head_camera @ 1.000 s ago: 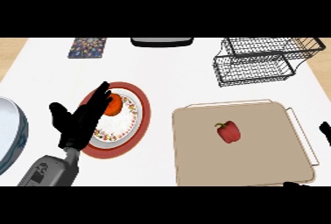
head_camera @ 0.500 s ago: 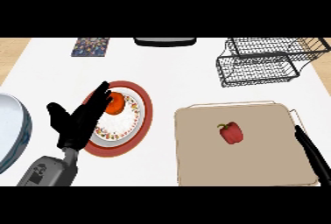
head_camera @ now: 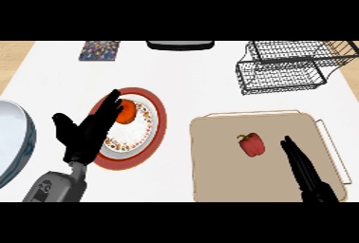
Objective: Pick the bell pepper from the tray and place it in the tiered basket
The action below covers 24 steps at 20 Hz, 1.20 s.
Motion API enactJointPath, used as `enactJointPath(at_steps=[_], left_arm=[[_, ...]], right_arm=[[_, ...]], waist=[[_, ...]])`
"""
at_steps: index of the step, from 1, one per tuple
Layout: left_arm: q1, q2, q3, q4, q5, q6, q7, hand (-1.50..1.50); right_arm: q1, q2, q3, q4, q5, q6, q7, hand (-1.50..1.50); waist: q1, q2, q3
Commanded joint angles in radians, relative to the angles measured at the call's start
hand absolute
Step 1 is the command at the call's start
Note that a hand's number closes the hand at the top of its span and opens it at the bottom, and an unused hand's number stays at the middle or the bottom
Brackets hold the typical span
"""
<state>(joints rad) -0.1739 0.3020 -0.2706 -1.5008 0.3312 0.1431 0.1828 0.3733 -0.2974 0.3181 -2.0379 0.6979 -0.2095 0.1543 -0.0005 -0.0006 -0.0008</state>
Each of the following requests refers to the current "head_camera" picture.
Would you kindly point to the red bell pepper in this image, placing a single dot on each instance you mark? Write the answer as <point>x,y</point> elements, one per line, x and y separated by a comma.
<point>251,145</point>

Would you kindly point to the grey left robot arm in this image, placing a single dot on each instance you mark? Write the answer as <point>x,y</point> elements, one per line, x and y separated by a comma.
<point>58,186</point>

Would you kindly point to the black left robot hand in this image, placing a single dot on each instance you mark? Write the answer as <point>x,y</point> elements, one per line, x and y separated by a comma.
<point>89,131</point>

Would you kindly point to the orange round fruit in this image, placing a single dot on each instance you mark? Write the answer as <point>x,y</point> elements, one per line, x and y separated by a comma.
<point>127,111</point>

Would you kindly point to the black and grey appliance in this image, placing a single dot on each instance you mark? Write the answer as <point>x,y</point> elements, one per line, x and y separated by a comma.
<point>181,45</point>

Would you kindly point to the red round placemat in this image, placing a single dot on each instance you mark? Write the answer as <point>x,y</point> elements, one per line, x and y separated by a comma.
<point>158,133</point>

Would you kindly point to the large pale blue bowl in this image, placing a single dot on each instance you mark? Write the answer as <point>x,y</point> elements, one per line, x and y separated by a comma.
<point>14,139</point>

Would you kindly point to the white plate with patterned rim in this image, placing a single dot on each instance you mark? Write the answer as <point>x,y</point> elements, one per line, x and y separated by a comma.
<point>133,133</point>

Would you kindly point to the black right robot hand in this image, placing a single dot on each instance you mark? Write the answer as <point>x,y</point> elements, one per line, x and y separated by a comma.
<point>309,174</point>

